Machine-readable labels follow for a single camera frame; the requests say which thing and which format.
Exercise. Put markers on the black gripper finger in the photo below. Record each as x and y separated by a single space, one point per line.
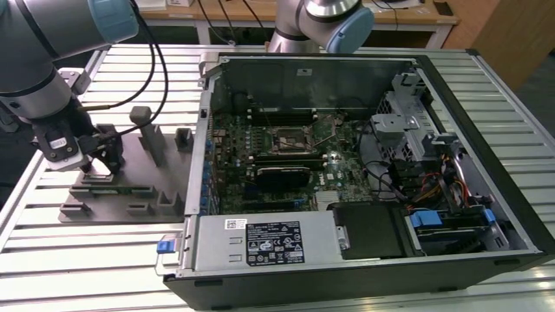
114 162
86 169

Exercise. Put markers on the thin metal locking lever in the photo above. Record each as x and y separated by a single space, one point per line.
268 119

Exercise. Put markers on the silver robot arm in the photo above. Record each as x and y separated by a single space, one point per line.
42 81

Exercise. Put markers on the CPU socket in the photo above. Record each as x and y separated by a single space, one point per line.
292 139

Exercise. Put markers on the grey parts rack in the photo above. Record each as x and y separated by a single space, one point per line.
129 169

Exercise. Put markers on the green RAM stick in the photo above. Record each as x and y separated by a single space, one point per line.
112 192

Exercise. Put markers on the blue plastic case latch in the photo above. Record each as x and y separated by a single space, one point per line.
164 247

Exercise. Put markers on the silver power supply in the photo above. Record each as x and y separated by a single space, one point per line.
208 247

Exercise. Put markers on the black expansion slot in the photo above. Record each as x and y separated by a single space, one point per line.
268 206

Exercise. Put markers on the black graphics card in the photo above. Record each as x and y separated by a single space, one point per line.
281 178

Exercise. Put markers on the white box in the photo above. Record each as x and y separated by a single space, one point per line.
153 4
180 2

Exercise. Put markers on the wooden desk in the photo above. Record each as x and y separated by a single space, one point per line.
181 14

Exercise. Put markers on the silver finned heatsink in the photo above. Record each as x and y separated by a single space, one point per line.
328 198

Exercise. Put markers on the green motherboard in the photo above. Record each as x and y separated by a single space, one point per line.
350 182

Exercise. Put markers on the black plastic shroud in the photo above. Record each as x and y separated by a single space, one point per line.
372 230

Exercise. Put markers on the silver metal drive cage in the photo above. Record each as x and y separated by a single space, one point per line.
389 125

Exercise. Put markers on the black PC case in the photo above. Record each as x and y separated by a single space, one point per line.
346 286

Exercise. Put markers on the hard disk in blue carrier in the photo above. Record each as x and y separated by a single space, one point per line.
426 219

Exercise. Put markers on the black phone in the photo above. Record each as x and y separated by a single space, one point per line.
442 8

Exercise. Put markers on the wooden cabinet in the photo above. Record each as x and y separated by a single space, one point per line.
511 32

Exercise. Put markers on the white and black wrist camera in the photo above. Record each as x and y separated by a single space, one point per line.
58 143

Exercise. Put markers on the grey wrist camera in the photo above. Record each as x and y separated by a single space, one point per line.
73 79

